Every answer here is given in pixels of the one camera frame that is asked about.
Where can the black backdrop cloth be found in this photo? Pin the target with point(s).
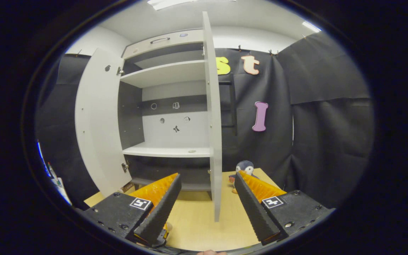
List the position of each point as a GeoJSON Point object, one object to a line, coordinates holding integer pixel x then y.
{"type": "Point", "coordinates": [331, 141]}

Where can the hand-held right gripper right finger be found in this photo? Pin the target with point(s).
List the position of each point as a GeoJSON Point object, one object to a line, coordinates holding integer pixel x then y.
{"type": "Point", "coordinates": [251, 209]}

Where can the small ceiling light panel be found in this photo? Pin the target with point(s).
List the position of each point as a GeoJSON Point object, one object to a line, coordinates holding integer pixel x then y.
{"type": "Point", "coordinates": [312, 27]}

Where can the grey plush penguin toy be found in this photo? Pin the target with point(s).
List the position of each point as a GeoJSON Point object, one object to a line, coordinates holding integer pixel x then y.
{"type": "Point", "coordinates": [245, 168]}

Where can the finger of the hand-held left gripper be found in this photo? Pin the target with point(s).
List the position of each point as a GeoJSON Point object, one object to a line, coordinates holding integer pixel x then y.
{"type": "Point", "coordinates": [167, 232]}

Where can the long ceiling light panel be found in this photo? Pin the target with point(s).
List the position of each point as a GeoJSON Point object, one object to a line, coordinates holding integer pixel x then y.
{"type": "Point", "coordinates": [175, 3]}

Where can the white cabinet with shelves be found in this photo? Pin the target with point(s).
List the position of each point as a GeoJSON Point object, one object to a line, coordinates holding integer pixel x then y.
{"type": "Point", "coordinates": [168, 72]}

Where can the white printed board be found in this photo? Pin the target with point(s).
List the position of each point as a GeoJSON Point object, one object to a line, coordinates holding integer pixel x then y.
{"type": "Point", "coordinates": [60, 186]}

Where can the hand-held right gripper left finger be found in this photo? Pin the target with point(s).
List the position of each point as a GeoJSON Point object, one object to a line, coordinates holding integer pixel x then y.
{"type": "Point", "coordinates": [161, 209]}

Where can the white cabinet door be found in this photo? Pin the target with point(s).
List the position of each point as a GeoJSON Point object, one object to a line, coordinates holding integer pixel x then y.
{"type": "Point", "coordinates": [214, 117]}
{"type": "Point", "coordinates": [97, 120]}

